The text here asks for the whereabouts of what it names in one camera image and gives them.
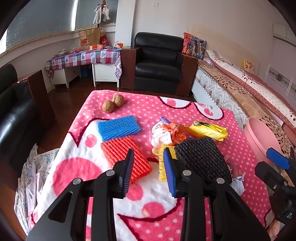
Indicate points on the orange box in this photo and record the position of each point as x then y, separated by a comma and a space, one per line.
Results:
93, 47

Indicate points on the blue foam net sleeve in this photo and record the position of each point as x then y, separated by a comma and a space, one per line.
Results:
119, 127

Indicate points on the white and pink floral quilt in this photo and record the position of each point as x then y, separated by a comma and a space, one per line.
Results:
254, 85

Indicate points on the pink polka dot blanket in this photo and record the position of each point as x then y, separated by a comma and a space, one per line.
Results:
148, 104

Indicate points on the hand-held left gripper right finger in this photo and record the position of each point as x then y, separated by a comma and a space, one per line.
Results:
170, 172

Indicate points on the window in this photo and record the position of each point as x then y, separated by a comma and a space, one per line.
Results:
41, 20

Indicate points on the coat rack with clothes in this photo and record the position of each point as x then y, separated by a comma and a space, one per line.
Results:
101, 14

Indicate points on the black leather armchair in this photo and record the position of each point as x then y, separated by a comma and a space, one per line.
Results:
157, 62
13, 120

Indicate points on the brown walnut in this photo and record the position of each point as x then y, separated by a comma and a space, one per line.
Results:
118, 100
108, 106

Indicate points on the yellow foam net sleeve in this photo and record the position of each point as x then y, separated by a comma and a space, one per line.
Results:
162, 168

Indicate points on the colourful patterned pillow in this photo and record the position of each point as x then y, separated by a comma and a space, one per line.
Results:
193, 45

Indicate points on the bed with floral bedding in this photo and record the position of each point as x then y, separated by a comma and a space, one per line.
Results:
233, 92

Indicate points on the black foam net sleeve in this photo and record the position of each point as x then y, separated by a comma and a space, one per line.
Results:
203, 160

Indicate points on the small red bag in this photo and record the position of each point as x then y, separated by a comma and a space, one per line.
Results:
105, 41

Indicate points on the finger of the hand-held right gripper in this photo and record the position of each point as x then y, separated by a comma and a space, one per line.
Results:
277, 158

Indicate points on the pale floral cloth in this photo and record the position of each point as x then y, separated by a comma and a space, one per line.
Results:
32, 176

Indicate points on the crumpled white paper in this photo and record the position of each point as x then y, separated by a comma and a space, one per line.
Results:
238, 184

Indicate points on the orange plastic bag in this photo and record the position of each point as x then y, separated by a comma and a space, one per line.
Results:
177, 133

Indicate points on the red foam net sleeve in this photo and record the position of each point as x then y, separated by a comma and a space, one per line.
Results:
126, 155

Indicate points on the white plastic bag red print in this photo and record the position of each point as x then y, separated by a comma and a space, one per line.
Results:
159, 136

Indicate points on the white wardrobe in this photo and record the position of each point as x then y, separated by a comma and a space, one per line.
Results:
279, 62

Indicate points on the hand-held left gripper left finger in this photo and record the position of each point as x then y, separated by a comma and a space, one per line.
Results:
128, 172

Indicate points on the pink plastic bucket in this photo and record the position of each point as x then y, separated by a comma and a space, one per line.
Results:
261, 136

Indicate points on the person's right hand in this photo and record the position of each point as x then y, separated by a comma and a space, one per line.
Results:
275, 229

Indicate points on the checkered cloth side table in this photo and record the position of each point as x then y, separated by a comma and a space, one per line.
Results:
87, 56

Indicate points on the cream bed headboard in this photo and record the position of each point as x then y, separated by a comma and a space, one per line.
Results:
219, 39

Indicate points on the yellow floral pillow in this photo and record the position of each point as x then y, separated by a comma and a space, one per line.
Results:
248, 66

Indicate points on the white desk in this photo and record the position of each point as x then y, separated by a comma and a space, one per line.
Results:
69, 76

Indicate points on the brown paper bag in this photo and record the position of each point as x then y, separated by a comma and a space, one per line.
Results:
89, 38

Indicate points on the white quilted mattress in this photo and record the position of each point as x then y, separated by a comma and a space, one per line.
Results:
215, 92

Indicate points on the yellow plastic wrapper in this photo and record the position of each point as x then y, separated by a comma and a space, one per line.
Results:
208, 131

